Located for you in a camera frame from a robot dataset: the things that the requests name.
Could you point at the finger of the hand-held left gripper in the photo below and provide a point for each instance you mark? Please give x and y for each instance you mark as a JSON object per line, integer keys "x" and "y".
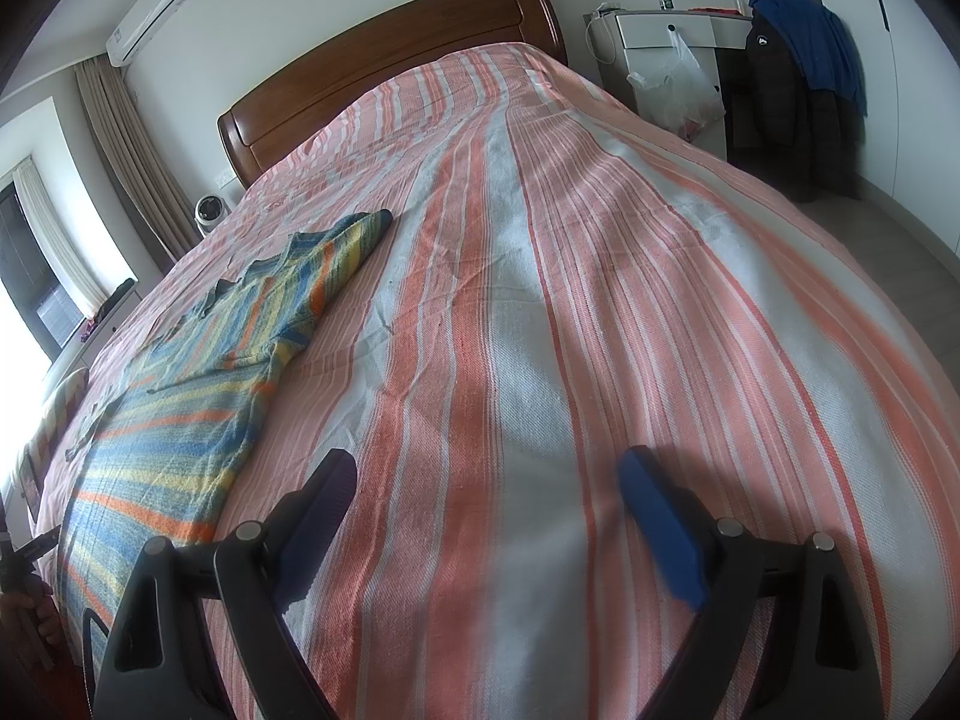
{"x": 37, "y": 544}

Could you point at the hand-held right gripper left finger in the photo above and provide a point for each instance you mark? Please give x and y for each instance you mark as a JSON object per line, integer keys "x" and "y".
{"x": 315, "y": 525}

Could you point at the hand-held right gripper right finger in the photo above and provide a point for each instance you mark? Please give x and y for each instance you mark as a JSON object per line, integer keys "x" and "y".
{"x": 664, "y": 525}

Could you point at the striped knit sweater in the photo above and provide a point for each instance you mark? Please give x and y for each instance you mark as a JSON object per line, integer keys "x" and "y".
{"x": 187, "y": 397}

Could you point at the dark clothes on sill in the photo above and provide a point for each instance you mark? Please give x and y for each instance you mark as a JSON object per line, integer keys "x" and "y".
{"x": 116, "y": 296}

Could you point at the person's left hand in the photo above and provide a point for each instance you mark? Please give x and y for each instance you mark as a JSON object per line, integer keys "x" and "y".
{"x": 30, "y": 626}

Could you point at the black smartphone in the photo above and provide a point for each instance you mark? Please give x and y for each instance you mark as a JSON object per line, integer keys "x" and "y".
{"x": 26, "y": 476}

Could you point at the striped pillow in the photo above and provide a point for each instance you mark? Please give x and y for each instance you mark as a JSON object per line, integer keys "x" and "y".
{"x": 64, "y": 412}

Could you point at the white window seat cabinet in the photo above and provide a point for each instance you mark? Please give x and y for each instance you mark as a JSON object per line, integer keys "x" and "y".
{"x": 94, "y": 334}

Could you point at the bed with pink striped sheet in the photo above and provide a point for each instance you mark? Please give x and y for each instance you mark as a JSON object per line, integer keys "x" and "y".
{"x": 600, "y": 315}

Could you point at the window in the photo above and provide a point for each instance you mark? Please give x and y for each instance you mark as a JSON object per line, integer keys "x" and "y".
{"x": 30, "y": 277}

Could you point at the white sheer curtain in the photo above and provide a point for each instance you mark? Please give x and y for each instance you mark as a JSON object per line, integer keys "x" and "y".
{"x": 60, "y": 240}

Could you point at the white desk fan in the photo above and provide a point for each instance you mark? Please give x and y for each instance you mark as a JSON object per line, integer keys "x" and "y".
{"x": 210, "y": 214}

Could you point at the brown curtain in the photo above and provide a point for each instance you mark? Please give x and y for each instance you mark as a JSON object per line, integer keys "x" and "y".
{"x": 139, "y": 157}

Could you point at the black jacket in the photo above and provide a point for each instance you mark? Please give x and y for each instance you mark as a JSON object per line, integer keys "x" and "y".
{"x": 787, "y": 127}

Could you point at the clear plastic bag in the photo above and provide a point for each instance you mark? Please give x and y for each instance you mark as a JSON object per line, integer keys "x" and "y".
{"x": 679, "y": 90}

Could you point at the wooden headboard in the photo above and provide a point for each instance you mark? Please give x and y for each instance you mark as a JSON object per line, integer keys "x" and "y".
{"x": 390, "y": 60}

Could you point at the white desk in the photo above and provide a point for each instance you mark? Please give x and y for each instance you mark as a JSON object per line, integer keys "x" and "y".
{"x": 652, "y": 26}

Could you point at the blue garment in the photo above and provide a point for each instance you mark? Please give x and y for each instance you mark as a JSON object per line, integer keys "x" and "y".
{"x": 810, "y": 37}

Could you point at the white wardrobe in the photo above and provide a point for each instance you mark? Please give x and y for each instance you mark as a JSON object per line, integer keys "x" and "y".
{"x": 915, "y": 75}

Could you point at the white air conditioner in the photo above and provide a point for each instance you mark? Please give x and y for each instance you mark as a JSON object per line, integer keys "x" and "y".
{"x": 154, "y": 11}

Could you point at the white wall socket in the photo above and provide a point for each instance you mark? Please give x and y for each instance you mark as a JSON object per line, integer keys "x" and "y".
{"x": 225, "y": 178}

